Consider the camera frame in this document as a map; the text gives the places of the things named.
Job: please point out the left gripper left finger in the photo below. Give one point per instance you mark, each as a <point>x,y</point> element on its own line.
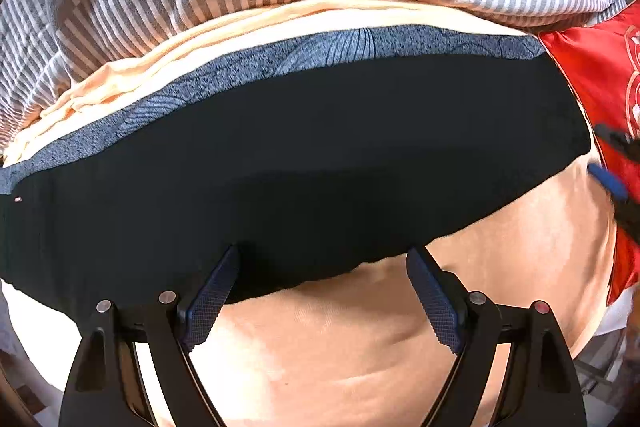
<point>105,386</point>

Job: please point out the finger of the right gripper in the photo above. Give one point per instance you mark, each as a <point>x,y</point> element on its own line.
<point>621,141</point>
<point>611,183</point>

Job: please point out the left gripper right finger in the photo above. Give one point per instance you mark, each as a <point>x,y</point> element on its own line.
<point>540,386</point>

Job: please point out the black pants with patterned band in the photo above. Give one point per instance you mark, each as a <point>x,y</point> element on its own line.
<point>313,155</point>

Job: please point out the red embroidered cushion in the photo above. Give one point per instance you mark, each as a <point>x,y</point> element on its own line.
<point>601,65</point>

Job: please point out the peach orange blanket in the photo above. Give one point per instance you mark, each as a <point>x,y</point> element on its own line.
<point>325,353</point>

